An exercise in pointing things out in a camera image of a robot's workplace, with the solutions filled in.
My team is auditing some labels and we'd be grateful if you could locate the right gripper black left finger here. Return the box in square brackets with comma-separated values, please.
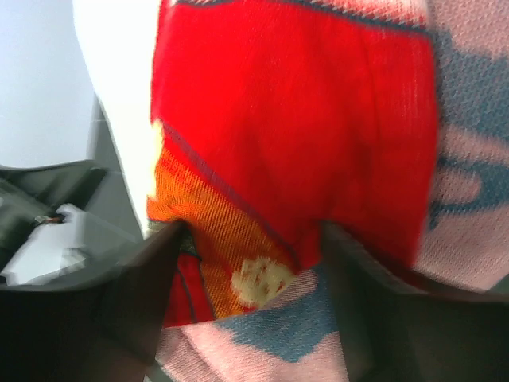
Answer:
[1, 222, 185, 381]

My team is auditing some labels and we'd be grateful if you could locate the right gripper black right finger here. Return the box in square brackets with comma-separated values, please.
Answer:
[321, 222, 508, 381]

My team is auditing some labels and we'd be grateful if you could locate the red cartoon print pillowcase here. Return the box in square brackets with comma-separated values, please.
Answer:
[147, 1, 508, 381]

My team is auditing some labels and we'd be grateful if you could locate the white pillow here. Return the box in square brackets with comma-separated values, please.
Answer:
[72, 1, 172, 236]

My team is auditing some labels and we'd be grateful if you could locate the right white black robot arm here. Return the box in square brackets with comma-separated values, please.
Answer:
[1, 160, 508, 381]

